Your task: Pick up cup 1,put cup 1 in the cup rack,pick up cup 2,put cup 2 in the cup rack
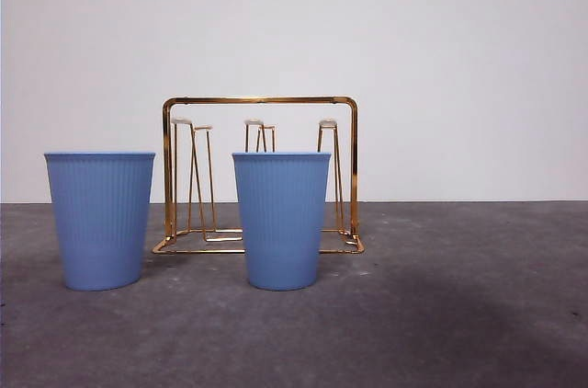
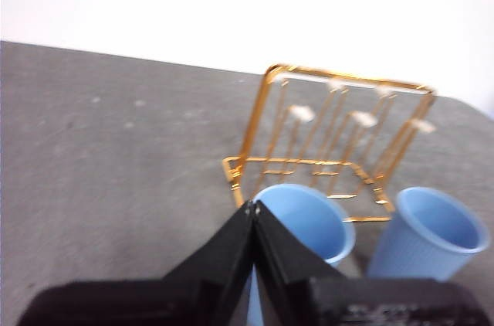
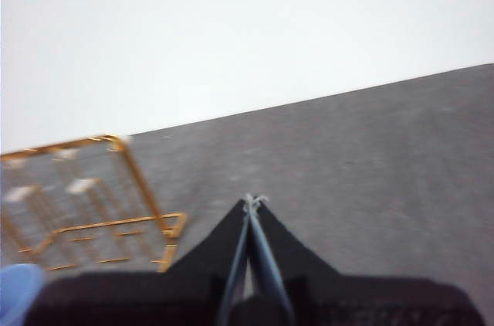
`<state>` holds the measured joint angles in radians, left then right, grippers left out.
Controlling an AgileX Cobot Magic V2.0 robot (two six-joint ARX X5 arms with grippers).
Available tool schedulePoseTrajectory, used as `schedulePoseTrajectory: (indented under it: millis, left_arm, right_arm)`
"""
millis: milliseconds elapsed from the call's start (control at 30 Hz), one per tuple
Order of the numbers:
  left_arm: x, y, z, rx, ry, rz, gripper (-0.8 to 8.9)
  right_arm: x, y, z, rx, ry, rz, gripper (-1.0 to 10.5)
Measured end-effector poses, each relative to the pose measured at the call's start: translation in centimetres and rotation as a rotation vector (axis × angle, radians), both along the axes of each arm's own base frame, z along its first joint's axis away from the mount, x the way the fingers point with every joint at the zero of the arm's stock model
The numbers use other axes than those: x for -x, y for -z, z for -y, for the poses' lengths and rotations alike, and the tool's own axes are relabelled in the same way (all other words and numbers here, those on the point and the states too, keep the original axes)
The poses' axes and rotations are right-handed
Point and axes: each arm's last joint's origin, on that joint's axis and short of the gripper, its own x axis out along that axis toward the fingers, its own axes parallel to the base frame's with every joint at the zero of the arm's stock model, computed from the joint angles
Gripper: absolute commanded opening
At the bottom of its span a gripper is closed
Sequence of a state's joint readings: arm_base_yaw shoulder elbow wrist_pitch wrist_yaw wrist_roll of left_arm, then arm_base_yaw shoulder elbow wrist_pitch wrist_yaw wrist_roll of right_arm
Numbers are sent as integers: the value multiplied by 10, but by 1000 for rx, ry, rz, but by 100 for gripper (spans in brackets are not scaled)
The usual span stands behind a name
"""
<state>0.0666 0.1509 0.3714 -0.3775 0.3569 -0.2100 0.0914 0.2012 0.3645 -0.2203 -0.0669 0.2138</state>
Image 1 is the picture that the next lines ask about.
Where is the blue ribbed plastic cup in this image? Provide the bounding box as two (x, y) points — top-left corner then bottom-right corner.
(44, 151), (156, 292)
(232, 151), (333, 292)

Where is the gold wire cup rack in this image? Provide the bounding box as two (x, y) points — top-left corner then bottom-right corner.
(151, 95), (366, 257)

